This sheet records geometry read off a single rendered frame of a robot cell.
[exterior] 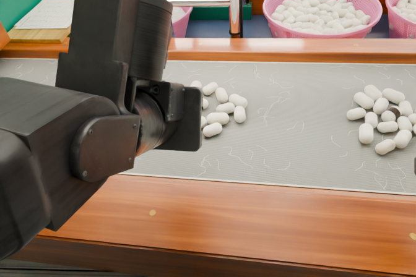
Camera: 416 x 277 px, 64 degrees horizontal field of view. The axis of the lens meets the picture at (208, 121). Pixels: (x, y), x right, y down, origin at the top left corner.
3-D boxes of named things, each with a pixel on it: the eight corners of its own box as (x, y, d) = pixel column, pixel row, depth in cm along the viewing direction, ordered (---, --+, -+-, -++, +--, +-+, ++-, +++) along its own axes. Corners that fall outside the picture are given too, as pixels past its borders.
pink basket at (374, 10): (394, 58, 76) (408, 20, 69) (285, 81, 74) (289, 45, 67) (337, 7, 95) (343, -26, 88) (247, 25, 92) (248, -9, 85)
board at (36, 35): (61, 43, 76) (59, 39, 75) (3, 43, 78) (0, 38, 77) (111, -18, 98) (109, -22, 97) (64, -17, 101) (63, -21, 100)
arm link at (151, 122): (112, 72, 30) (67, 65, 23) (173, 82, 29) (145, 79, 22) (101, 146, 30) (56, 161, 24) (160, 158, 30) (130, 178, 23)
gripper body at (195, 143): (113, 85, 36) (76, 83, 29) (204, 88, 35) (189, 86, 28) (112, 143, 37) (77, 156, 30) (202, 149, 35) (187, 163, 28)
